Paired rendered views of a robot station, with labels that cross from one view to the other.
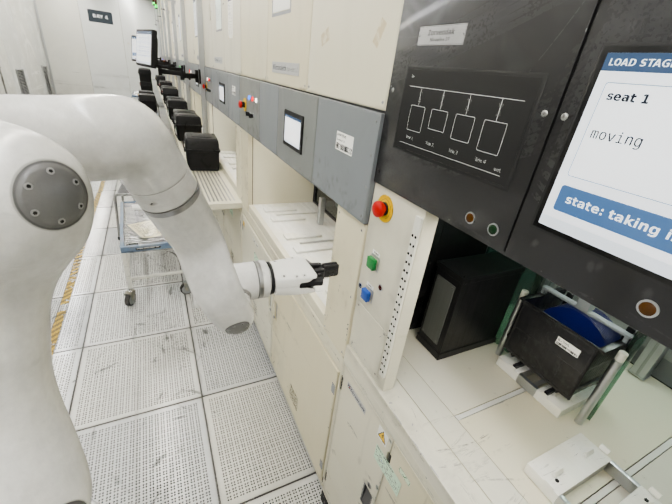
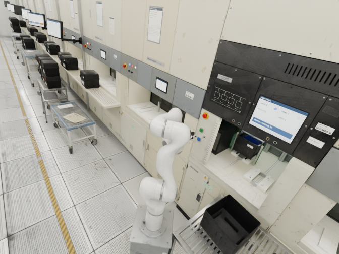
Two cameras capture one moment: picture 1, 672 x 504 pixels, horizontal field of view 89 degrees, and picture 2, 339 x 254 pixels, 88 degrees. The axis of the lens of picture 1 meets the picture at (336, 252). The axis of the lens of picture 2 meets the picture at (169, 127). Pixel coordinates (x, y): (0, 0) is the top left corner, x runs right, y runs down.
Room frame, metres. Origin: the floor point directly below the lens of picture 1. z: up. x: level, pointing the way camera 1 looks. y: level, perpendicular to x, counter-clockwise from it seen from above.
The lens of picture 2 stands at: (-0.49, 0.58, 2.00)
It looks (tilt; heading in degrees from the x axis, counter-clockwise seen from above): 30 degrees down; 344
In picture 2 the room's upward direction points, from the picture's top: 10 degrees clockwise
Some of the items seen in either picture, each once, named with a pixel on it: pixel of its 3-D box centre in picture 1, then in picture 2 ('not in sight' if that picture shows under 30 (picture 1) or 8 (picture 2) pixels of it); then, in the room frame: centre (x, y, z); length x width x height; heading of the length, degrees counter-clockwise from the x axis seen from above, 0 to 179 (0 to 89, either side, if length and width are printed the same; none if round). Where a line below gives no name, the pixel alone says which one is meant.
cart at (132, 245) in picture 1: (157, 244); (74, 124); (2.44, 1.45, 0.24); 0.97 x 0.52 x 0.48; 32
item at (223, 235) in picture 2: not in sight; (228, 223); (0.11, -0.15, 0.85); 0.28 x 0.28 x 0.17; 24
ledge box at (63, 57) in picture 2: (187, 126); (69, 62); (3.93, 1.81, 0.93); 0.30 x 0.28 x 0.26; 32
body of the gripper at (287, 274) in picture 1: (288, 275); not in sight; (0.68, 0.10, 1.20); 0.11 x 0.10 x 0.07; 119
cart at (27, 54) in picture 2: not in sight; (36, 67); (5.14, 3.02, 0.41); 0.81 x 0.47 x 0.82; 30
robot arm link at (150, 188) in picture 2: not in sight; (153, 194); (0.23, 0.40, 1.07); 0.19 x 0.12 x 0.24; 69
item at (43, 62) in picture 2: not in sight; (50, 67); (3.64, 2.11, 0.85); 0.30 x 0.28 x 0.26; 28
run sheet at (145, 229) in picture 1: (150, 227); (74, 117); (2.27, 1.39, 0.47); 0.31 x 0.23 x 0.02; 51
